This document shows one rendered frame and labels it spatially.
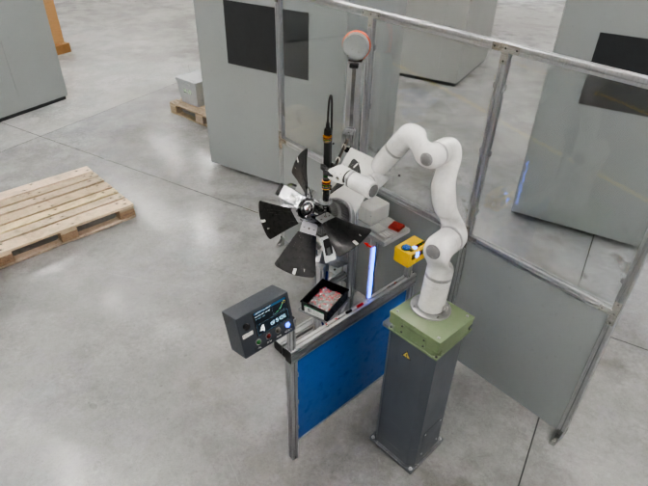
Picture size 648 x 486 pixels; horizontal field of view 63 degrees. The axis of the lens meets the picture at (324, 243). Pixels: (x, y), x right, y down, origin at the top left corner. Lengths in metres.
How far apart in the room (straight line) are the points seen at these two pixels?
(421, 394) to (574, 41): 3.11
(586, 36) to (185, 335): 3.71
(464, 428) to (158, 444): 1.77
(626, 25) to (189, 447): 4.13
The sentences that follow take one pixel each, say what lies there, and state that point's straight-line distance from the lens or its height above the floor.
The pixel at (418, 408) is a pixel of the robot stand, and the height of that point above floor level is 0.52.
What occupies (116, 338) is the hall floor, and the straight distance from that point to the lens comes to 3.98.
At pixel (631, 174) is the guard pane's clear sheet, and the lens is 2.61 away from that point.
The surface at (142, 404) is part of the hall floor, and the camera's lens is 3.54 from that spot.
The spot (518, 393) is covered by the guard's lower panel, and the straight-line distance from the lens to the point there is 3.53.
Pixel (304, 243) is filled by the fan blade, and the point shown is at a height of 1.06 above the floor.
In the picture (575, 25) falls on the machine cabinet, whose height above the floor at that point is 1.75.
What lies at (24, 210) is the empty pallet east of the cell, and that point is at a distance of 5.40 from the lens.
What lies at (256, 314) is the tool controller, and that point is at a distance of 2.14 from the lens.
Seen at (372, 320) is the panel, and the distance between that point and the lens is 2.91.
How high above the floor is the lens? 2.69
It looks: 35 degrees down
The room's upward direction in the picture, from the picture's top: 2 degrees clockwise
